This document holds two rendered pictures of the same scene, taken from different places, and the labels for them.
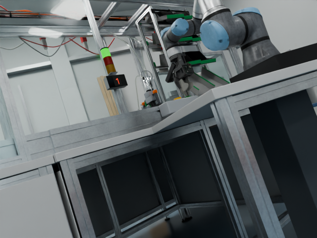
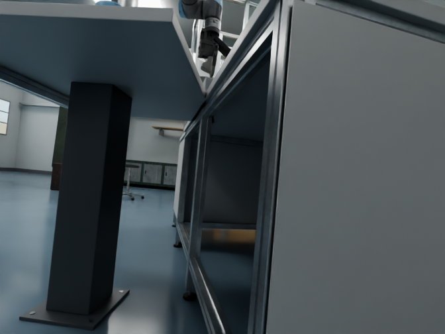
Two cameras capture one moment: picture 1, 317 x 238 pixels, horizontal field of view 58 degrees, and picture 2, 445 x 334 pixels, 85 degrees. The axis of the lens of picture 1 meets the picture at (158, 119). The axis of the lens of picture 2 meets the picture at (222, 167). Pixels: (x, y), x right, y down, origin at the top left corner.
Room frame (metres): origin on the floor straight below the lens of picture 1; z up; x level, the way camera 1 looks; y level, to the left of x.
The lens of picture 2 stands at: (1.97, -1.13, 0.54)
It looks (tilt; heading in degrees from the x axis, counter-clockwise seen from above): 2 degrees up; 114
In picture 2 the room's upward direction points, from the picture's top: 5 degrees clockwise
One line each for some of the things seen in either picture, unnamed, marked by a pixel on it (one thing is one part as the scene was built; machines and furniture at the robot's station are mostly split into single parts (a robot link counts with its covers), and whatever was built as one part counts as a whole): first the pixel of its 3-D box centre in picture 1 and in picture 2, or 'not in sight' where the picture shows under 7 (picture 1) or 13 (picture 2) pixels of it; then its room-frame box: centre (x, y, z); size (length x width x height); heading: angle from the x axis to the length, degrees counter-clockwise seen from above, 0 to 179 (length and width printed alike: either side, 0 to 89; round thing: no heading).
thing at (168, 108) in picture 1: (179, 106); (208, 91); (1.41, -0.12, 0.93); 0.21 x 0.07 x 0.06; 129
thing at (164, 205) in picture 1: (162, 180); not in sight; (3.13, 0.17, 0.43); 2.20 x 0.38 x 0.86; 129
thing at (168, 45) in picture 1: (170, 39); (212, 10); (1.43, -0.19, 1.28); 0.09 x 0.08 x 0.11; 23
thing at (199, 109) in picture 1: (263, 91); (116, 87); (1.18, -0.45, 0.84); 0.90 x 0.70 x 0.03; 110
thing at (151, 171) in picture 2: not in sight; (163, 175); (-2.60, 4.83, 0.36); 1.83 x 1.70 x 0.72; 20
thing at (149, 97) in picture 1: (149, 96); not in sight; (1.60, 0.01, 1.06); 0.08 x 0.04 x 0.07; 39
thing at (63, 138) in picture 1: (144, 119); not in sight; (1.34, 0.07, 0.91); 0.89 x 0.06 x 0.11; 129
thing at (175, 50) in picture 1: (175, 53); (212, 27); (1.44, -0.19, 1.20); 0.08 x 0.08 x 0.05
